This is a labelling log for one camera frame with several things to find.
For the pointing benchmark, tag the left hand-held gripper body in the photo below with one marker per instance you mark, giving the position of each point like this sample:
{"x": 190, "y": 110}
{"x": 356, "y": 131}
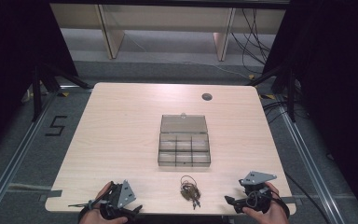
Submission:
{"x": 125, "y": 194}

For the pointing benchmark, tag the metal floor rail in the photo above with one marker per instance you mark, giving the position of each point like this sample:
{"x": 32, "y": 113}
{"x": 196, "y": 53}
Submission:
{"x": 15, "y": 158}
{"x": 310, "y": 165}

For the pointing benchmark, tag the black metal stand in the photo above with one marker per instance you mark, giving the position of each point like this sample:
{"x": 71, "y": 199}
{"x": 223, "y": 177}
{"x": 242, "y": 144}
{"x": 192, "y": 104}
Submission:
{"x": 37, "y": 93}
{"x": 290, "y": 93}

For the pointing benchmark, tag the black curtain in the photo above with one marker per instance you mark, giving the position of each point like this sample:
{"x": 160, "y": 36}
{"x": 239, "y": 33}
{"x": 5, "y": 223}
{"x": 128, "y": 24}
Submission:
{"x": 15, "y": 56}
{"x": 335, "y": 77}

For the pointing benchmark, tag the clear plastic compartment box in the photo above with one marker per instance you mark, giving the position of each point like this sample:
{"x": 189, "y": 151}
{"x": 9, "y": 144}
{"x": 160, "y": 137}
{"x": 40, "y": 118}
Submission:
{"x": 184, "y": 143}

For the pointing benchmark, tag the person's left hand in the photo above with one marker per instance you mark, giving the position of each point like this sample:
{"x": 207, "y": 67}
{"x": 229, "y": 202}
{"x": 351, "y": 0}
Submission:
{"x": 104, "y": 217}

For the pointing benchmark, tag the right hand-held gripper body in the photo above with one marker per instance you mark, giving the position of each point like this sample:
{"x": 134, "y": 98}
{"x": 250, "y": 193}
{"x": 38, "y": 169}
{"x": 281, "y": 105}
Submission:
{"x": 254, "y": 193}

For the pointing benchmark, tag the light wooden shelf unit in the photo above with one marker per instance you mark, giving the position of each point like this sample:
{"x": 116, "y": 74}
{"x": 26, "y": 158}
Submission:
{"x": 167, "y": 18}

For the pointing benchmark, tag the grey tape strip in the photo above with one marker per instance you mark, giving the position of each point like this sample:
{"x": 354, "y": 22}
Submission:
{"x": 289, "y": 199}
{"x": 53, "y": 193}

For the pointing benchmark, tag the round grey table grommet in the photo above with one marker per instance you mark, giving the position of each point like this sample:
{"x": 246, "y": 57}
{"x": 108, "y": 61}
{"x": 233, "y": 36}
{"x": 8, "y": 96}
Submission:
{"x": 207, "y": 96}

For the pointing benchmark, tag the person's right hand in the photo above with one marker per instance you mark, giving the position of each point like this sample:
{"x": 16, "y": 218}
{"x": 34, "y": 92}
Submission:
{"x": 270, "y": 213}

